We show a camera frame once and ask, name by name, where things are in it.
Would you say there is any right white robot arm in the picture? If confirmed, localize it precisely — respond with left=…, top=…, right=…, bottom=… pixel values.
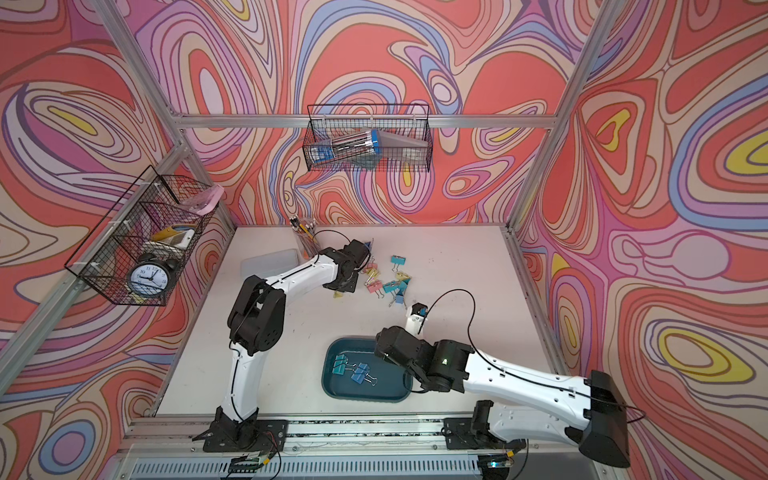
left=375, top=326, right=630, bottom=469

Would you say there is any yellow white box in basket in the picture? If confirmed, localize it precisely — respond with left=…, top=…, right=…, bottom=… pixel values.
left=149, top=224, right=195, bottom=250

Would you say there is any glass pencil cup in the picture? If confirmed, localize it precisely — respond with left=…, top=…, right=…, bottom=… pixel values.
left=289, top=216, right=321, bottom=260

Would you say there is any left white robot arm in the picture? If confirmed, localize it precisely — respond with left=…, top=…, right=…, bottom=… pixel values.
left=194, top=240, right=371, bottom=454

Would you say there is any pink item in basket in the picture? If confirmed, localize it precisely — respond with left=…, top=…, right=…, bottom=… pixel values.
left=179, top=185, right=225, bottom=216

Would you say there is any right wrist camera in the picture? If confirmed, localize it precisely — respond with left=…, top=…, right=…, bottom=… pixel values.
left=405, top=302, right=428, bottom=337

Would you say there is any translucent plastic case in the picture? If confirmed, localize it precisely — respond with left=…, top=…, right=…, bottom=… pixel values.
left=240, top=248, right=300, bottom=280

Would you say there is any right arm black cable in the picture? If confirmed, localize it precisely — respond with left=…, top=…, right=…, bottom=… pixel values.
left=423, top=289, right=647, bottom=421

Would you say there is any teal binder clip right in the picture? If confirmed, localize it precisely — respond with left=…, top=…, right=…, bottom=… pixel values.
left=390, top=255, right=406, bottom=272

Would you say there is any teal binder clip front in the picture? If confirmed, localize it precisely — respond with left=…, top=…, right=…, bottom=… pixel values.
left=331, top=354, right=357, bottom=376

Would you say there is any back black wire basket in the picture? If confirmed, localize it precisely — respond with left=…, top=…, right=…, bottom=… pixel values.
left=302, top=103, right=433, bottom=173

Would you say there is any blue binder clip front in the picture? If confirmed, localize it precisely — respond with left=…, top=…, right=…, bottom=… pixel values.
left=351, top=363, right=378, bottom=386

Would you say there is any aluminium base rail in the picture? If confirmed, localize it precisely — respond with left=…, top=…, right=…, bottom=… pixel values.
left=104, top=406, right=628, bottom=479

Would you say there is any teal storage box tray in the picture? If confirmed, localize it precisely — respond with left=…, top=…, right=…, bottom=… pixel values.
left=321, top=337, right=413, bottom=403

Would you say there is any left black wire basket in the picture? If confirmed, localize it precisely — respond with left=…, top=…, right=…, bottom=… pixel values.
left=64, top=166, right=215, bottom=307

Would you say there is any black alarm clock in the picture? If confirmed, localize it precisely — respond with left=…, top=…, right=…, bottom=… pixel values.
left=127, top=253, right=178, bottom=298

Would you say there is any clear tube with blue cap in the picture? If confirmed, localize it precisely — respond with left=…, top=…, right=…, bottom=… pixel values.
left=307, top=129, right=381, bottom=164

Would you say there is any black wire basket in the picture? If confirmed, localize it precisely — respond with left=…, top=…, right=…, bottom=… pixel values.
left=64, top=166, right=215, bottom=307
left=302, top=103, right=433, bottom=173

